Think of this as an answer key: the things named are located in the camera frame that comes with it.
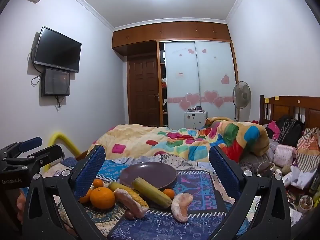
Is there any pink dotted bag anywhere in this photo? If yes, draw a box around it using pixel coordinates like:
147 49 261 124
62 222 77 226
273 144 297 167

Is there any person's left hand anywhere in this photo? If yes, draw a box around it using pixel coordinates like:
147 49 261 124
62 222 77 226
16 189 27 222

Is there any standing electric fan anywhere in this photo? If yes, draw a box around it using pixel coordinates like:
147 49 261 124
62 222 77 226
232 81 252 122

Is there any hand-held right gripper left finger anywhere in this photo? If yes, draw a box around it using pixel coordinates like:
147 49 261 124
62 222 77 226
22 144 108 240

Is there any round clear container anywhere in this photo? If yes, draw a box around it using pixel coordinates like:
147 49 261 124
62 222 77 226
299 195 313 211

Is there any white charger with cable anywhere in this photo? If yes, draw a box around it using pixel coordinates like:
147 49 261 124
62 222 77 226
250 160 275 178

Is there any black backpack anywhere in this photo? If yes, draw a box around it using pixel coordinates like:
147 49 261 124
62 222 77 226
277 115 304 148

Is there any colourful checked blanket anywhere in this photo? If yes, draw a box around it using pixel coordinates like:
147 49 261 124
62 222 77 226
91 117 270 163

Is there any magenta cloth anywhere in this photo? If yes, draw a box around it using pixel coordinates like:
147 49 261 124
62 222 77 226
266 120 280 139

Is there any striped fabric bag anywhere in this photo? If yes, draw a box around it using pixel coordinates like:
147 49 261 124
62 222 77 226
296 127 320 173

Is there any partly husked yellow corn cob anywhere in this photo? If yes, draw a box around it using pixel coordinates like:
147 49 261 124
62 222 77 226
108 182 150 208

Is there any green husked corn cob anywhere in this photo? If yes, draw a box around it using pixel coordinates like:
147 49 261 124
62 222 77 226
132 177 173 208

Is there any black wall television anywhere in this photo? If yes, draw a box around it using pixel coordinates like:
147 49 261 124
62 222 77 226
33 26 82 73

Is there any wooden wardrobe with glass doors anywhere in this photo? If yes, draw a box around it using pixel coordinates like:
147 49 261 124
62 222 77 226
112 21 239 128

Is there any white crumpled paper bag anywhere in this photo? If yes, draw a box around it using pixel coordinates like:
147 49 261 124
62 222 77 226
290 165 316 189

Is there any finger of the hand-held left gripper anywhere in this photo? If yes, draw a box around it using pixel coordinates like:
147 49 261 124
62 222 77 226
0 137 43 160
4 144 63 173

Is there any yellow padded rail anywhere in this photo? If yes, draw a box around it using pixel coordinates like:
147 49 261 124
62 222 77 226
49 131 83 157

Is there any small white appliance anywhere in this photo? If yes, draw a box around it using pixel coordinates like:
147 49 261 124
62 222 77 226
184 110 208 130

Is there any purple round plate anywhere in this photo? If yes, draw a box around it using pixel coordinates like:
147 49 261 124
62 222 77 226
119 162 177 190

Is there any brown wooden headboard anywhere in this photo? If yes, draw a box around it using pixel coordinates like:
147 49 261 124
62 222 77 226
259 95 320 130

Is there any blue patterned bed cloth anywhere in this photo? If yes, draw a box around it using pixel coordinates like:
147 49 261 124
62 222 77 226
42 155 258 240

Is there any large orange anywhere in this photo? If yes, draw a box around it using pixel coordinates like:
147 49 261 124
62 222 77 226
90 187 116 210
79 189 93 203

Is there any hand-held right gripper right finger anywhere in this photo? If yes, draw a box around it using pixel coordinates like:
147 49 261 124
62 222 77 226
209 145 292 240

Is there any brown wooden door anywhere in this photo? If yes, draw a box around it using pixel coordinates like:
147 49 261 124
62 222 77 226
127 55 160 127

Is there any black television cable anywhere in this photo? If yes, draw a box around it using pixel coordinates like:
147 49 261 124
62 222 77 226
26 45 42 86

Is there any small black wall monitor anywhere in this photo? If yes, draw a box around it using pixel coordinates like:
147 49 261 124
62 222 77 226
41 67 70 97

